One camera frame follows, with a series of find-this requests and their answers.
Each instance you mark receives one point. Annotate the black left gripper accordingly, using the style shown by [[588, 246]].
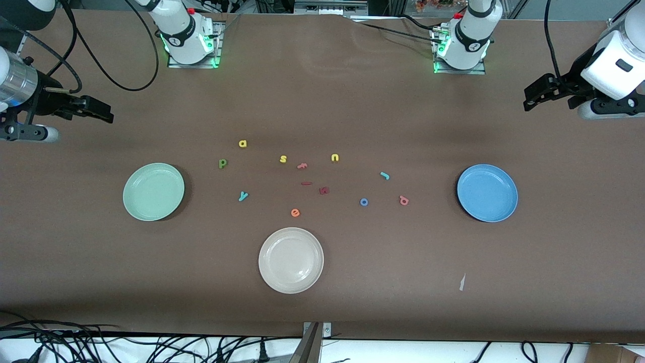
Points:
[[573, 84]]

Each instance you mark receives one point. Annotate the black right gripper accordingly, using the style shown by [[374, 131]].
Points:
[[49, 102]]

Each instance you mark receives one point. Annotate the teal foam letter y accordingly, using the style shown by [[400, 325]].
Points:
[[243, 196]]

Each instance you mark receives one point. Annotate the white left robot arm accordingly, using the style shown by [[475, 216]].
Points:
[[471, 35]]

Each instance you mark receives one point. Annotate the light green plate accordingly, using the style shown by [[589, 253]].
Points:
[[153, 191]]

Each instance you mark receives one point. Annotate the blue plate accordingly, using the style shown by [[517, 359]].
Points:
[[487, 193]]

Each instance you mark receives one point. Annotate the orange artificial flowers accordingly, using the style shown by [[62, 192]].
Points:
[[428, 5]]

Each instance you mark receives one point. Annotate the white paper scrap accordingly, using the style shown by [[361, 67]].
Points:
[[462, 283]]

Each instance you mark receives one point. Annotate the grey device housing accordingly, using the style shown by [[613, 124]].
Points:
[[327, 7]]

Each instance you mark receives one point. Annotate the white plate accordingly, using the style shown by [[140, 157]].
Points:
[[291, 260]]

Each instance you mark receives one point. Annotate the brown cardboard box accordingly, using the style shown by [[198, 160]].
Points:
[[609, 355]]

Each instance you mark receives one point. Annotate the grey metal bar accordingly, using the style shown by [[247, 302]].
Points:
[[307, 350]]

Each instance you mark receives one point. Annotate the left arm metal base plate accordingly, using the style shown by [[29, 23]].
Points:
[[461, 71]]

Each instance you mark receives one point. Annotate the metal table edge bracket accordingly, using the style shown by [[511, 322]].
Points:
[[326, 330]]

